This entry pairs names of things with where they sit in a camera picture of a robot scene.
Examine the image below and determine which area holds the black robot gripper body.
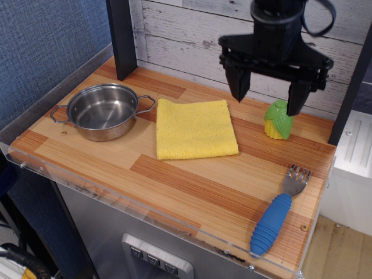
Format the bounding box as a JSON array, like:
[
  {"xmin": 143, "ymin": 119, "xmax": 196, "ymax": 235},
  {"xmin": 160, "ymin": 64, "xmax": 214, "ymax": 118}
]
[{"xmin": 219, "ymin": 19, "xmax": 334, "ymax": 92}]

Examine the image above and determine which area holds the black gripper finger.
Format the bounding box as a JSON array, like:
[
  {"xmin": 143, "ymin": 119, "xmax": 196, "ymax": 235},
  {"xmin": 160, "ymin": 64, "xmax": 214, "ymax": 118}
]
[
  {"xmin": 287, "ymin": 80, "xmax": 311, "ymax": 116},
  {"xmin": 224, "ymin": 62, "xmax": 251, "ymax": 102}
]

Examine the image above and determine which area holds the green yellow toy corn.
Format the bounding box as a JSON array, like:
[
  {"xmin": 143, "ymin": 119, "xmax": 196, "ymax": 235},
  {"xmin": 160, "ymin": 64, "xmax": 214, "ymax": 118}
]
[{"xmin": 264, "ymin": 99, "xmax": 294, "ymax": 140}]

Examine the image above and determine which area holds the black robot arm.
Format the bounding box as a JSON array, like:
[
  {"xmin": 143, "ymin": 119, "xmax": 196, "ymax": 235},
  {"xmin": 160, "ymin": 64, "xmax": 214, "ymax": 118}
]
[{"xmin": 219, "ymin": 1, "xmax": 334, "ymax": 116}]

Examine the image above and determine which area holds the yellow folded cloth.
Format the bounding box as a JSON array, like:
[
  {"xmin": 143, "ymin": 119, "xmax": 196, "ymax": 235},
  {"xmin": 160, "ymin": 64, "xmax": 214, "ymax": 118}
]
[{"xmin": 156, "ymin": 99, "xmax": 239, "ymax": 160}]

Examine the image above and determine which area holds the white ribbed box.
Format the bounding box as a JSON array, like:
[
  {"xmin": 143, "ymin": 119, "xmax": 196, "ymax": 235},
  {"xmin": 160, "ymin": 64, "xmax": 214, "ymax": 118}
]
[{"xmin": 331, "ymin": 109, "xmax": 372, "ymax": 181}]

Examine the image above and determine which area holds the stainless steel pot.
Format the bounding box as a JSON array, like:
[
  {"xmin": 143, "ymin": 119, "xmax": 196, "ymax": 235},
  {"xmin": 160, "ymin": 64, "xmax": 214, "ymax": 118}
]
[{"xmin": 50, "ymin": 83, "xmax": 156, "ymax": 142}]

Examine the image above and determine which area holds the clear acrylic edge guard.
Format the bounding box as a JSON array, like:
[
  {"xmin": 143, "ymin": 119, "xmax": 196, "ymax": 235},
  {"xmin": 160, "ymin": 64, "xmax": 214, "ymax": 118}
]
[{"xmin": 1, "ymin": 144, "xmax": 303, "ymax": 278}]

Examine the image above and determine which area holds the steel cabinet button panel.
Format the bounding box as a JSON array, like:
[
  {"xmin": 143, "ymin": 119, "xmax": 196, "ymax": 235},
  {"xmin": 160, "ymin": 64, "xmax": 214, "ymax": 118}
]
[{"xmin": 121, "ymin": 233, "xmax": 194, "ymax": 278}]

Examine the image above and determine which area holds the black right upright post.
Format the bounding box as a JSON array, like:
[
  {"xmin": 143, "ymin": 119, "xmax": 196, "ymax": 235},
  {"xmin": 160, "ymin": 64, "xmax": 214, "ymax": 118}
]
[{"xmin": 328, "ymin": 26, "xmax": 371, "ymax": 146}]

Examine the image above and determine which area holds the black upright post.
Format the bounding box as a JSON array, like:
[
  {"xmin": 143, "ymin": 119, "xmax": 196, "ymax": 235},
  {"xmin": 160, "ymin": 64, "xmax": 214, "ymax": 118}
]
[
  {"xmin": 106, "ymin": 0, "xmax": 137, "ymax": 81},
  {"xmin": 328, "ymin": 26, "xmax": 371, "ymax": 146}
]

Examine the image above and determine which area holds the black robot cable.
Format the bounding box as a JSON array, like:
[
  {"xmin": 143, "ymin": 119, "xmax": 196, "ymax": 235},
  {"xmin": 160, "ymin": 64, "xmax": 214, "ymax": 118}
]
[{"xmin": 301, "ymin": 0, "xmax": 337, "ymax": 37}]

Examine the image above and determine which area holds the blue handled metal fork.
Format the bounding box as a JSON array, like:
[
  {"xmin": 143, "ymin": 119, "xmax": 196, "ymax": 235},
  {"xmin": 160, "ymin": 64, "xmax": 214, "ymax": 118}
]
[{"xmin": 249, "ymin": 164, "xmax": 312, "ymax": 257}]

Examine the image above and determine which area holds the black left upright post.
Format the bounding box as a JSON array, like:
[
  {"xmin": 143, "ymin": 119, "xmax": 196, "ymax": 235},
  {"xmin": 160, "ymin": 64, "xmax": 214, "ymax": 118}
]
[{"xmin": 106, "ymin": 0, "xmax": 137, "ymax": 81}]

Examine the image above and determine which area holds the braided cable bundle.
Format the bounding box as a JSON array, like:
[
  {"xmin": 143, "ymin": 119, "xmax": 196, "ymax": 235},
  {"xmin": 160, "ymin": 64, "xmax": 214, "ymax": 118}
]
[{"xmin": 0, "ymin": 242, "xmax": 52, "ymax": 279}]

